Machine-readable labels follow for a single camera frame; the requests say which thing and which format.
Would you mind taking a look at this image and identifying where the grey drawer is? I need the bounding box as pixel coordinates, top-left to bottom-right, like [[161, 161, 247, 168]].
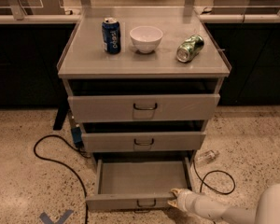
[[68, 94, 220, 122], [86, 156, 191, 211], [82, 132, 206, 152]]

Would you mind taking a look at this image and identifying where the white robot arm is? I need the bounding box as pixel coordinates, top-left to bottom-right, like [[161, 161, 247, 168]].
[[167, 184, 280, 224]]

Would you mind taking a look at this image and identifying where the crushed green soda can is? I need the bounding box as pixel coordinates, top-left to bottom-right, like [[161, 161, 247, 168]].
[[176, 35, 204, 63]]

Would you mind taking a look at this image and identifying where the blue Pepsi can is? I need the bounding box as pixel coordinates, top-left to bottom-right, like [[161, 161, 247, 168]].
[[102, 17, 121, 54]]

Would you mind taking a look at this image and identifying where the white bowl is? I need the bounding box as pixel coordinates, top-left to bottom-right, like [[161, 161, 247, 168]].
[[130, 26, 163, 53]]

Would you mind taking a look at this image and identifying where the black cable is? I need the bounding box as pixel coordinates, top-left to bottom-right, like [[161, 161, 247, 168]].
[[33, 133, 91, 224], [192, 161, 236, 196]]

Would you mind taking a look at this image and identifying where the grey middle drawer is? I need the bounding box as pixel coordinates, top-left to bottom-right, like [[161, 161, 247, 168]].
[[82, 132, 206, 152]]

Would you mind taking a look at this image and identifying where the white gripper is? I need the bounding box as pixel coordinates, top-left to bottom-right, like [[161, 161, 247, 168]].
[[167, 188, 200, 213]]

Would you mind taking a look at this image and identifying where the dark counter right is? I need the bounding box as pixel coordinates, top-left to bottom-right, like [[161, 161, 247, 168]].
[[200, 15, 280, 105]]

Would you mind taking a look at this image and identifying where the grey top drawer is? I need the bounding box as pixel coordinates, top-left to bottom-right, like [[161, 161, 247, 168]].
[[68, 94, 220, 122]]

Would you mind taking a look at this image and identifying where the dark counter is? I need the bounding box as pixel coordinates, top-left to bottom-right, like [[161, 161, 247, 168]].
[[0, 21, 76, 108], [200, 15, 280, 105]]

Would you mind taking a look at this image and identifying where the black cable left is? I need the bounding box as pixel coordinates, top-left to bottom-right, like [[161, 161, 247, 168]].
[[33, 133, 91, 224]]

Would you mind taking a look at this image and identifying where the dark counter left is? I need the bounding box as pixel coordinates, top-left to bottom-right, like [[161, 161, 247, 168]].
[[0, 21, 76, 108]]

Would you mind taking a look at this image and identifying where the grey drawer cabinet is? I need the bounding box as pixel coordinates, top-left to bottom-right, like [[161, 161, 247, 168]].
[[55, 6, 232, 173]]

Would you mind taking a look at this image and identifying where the blue power adapter box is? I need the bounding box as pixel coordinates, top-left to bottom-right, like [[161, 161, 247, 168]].
[[71, 126, 83, 148]]

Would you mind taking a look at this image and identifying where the grey bottom drawer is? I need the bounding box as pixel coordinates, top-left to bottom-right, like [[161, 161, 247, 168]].
[[86, 156, 191, 211]]

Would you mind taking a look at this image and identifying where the black cable right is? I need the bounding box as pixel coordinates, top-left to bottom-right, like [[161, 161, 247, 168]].
[[192, 161, 236, 196]]

